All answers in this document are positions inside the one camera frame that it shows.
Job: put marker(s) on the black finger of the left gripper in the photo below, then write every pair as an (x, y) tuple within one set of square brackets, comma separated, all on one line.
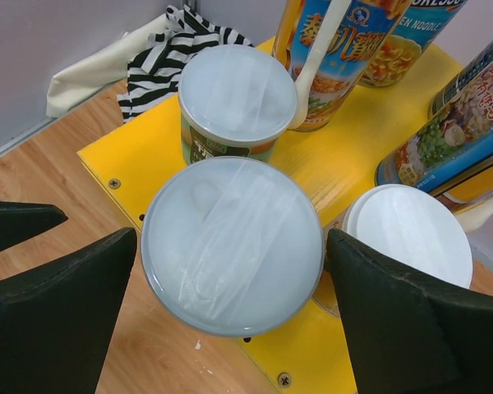
[(22, 221)]

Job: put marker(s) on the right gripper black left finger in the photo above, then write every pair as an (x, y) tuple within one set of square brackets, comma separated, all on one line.
[(57, 320)]

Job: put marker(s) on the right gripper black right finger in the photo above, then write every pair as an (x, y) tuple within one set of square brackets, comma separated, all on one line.
[(407, 331)]

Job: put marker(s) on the small yellow white-lid can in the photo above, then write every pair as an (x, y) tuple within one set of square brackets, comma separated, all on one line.
[(408, 225)]

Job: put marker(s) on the yellow-green can clear lid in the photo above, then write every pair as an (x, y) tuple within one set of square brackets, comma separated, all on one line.
[(232, 247)]

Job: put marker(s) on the purple-label can with spoon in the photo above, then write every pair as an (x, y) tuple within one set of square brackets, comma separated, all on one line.
[(451, 156)]

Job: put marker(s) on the blue porridge can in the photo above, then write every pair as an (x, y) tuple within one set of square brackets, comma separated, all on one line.
[(362, 31)]

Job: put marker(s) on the blue Progresso soup can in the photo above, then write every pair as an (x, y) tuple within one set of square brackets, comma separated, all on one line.
[(464, 78), (420, 25)]

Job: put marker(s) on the yellow wooden cabinet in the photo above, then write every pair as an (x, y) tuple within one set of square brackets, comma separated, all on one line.
[(333, 165)]

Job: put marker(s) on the cream white cloth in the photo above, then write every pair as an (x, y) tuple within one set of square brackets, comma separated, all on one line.
[(83, 79)]

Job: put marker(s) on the black white striped cloth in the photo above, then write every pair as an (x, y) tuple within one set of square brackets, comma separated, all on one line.
[(153, 75)]

